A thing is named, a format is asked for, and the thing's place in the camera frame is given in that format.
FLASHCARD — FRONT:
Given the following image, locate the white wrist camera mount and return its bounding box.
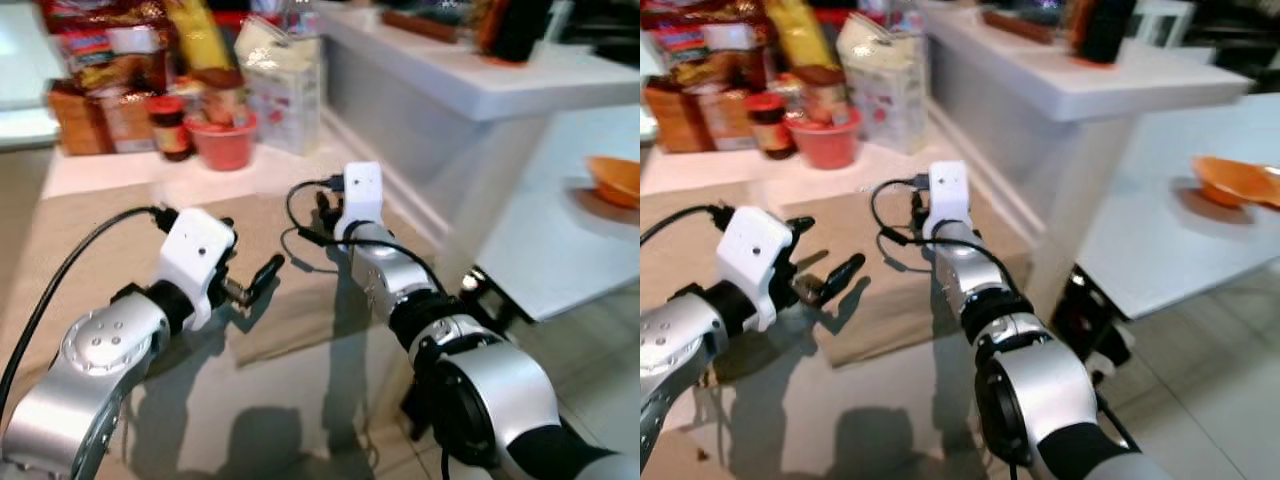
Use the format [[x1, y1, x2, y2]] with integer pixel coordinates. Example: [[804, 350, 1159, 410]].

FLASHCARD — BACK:
[[926, 160, 973, 243], [157, 207, 239, 332], [338, 161, 387, 243], [715, 205, 798, 333]]

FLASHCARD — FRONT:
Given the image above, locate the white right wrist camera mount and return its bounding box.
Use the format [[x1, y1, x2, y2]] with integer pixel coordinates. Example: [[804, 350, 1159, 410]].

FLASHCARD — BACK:
[[926, 160, 973, 243], [338, 161, 387, 243]]

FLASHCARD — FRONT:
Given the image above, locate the red-lidded dark jar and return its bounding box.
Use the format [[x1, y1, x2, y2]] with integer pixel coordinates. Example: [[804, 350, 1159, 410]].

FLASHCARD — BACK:
[[149, 95, 197, 162], [745, 92, 796, 161]]

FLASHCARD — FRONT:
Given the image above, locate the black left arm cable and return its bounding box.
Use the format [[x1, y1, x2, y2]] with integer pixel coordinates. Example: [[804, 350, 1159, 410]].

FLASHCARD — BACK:
[[640, 203, 736, 246], [0, 205, 179, 401]]

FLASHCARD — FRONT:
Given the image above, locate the orange carton box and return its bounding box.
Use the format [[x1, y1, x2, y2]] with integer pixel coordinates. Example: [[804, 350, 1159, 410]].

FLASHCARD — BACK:
[[47, 80, 159, 157], [643, 80, 756, 154]]

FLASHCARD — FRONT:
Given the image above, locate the red snack bag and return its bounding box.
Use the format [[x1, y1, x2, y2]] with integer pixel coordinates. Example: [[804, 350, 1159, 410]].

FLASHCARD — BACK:
[[640, 0, 773, 91], [40, 0, 173, 93]]

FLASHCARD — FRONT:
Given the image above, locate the white flour bag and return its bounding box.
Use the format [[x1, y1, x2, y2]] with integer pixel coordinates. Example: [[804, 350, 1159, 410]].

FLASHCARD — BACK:
[[835, 12, 929, 156], [234, 15, 324, 157]]

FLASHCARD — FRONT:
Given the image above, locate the beige woven mat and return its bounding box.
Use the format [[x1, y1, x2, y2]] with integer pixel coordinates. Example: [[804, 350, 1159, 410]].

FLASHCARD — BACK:
[[640, 185, 1036, 369], [0, 185, 446, 369]]

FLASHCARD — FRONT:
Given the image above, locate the black container orange base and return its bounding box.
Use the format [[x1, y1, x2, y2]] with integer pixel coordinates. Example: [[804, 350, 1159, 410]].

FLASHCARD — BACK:
[[1068, 0, 1141, 67], [474, 0, 553, 67]]

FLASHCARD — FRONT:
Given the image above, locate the orange plastic bowl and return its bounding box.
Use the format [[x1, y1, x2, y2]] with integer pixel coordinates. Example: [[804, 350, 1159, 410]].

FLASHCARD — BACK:
[[584, 155, 641, 210], [1192, 155, 1280, 211]]

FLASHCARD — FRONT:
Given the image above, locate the brown rolling pin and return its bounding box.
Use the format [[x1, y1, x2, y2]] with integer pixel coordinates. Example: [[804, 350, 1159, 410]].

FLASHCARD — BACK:
[[380, 8, 463, 44], [980, 8, 1059, 46]]

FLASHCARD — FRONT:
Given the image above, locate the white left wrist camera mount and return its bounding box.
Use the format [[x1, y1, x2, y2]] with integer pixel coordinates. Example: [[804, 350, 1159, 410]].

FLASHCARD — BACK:
[[157, 207, 239, 332], [715, 205, 798, 333]]

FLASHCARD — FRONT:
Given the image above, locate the black table leg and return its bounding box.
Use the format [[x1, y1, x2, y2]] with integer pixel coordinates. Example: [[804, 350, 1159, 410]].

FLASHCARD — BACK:
[[458, 263, 523, 333], [1050, 263, 1138, 379]]

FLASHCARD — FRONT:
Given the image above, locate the brown-lidded jar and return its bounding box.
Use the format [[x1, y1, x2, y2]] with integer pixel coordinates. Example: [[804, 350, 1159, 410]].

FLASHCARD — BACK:
[[195, 68, 251, 129], [795, 66, 851, 127]]

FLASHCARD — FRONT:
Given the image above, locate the red plastic bowl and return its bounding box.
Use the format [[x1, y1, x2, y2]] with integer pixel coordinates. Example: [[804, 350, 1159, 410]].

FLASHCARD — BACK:
[[786, 108, 863, 171], [185, 110, 259, 172]]

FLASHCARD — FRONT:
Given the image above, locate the yellow snack bag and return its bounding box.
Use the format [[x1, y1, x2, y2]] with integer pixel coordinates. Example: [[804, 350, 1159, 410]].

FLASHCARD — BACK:
[[765, 0, 841, 76], [165, 0, 239, 79]]

